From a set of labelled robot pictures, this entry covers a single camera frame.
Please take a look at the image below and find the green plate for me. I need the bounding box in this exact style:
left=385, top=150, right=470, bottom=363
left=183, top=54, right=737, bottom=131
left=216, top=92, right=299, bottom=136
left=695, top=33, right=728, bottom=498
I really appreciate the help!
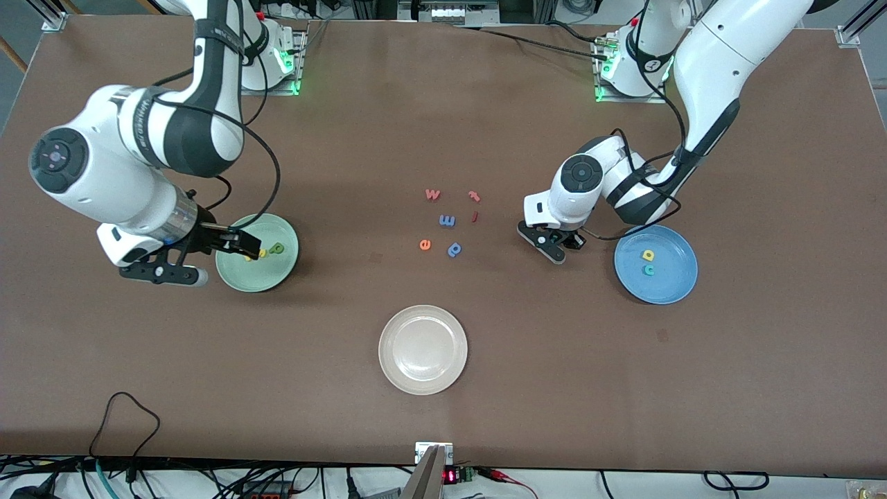
left=216, top=213, right=300, bottom=292

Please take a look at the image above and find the blue plate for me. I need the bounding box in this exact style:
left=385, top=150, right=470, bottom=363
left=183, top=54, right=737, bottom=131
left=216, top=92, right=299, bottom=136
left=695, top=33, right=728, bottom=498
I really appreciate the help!
left=614, top=224, right=699, bottom=305

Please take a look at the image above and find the white tag plate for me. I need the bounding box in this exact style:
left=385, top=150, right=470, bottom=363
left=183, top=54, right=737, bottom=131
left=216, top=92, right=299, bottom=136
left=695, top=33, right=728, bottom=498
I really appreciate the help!
left=415, top=441, right=454, bottom=464

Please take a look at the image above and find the metal device with white connectors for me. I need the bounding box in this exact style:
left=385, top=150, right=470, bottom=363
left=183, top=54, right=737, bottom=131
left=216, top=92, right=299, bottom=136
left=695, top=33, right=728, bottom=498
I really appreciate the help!
left=397, top=0, right=501, bottom=26

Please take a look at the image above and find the wooden stick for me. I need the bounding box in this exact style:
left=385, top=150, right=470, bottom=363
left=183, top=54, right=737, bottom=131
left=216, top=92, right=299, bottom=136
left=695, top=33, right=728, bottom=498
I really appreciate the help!
left=0, top=36, right=28, bottom=74

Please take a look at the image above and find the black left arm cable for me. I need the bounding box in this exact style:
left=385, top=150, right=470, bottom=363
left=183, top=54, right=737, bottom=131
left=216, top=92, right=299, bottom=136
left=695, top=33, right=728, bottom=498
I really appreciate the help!
left=582, top=0, right=694, bottom=242

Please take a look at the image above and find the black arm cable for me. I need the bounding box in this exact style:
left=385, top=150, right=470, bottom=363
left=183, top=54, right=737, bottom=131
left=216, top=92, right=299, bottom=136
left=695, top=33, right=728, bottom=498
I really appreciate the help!
left=149, top=21, right=281, bottom=233
left=582, top=0, right=694, bottom=242

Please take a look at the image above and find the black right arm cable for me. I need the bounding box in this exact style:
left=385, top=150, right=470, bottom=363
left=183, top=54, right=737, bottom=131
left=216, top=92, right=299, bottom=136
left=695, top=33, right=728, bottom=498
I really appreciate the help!
left=149, top=21, right=281, bottom=233

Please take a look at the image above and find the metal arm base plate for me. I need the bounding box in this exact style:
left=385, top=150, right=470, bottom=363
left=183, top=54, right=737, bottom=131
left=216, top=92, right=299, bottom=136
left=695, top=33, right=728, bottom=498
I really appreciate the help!
left=592, top=33, right=669, bottom=105
left=267, top=29, right=309, bottom=96

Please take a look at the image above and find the looped thin black cable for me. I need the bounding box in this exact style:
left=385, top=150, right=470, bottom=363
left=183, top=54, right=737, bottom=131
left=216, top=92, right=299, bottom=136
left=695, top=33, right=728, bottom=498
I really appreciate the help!
left=89, top=392, right=161, bottom=459

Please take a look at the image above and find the black cable across table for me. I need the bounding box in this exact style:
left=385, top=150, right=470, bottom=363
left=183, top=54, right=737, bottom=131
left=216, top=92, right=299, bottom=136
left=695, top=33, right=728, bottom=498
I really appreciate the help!
left=457, top=21, right=614, bottom=63

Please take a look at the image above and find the red wire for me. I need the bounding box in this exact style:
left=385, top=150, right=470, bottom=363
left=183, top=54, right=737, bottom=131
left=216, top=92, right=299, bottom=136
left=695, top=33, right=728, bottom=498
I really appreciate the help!
left=478, top=468, right=540, bottom=499

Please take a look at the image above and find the aluminium frame profile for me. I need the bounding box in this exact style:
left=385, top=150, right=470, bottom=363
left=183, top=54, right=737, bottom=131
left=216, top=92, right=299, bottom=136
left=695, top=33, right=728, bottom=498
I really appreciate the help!
left=40, top=0, right=69, bottom=33
left=835, top=0, right=887, bottom=48

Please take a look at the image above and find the black coiled cable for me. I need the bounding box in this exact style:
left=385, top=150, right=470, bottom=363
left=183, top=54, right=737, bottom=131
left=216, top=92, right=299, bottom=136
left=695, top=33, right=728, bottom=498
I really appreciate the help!
left=703, top=471, right=770, bottom=491

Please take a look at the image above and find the grey metal camera bracket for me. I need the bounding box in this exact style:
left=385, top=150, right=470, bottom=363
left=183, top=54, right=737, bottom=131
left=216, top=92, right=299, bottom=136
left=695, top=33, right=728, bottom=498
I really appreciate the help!
left=401, top=445, right=446, bottom=499

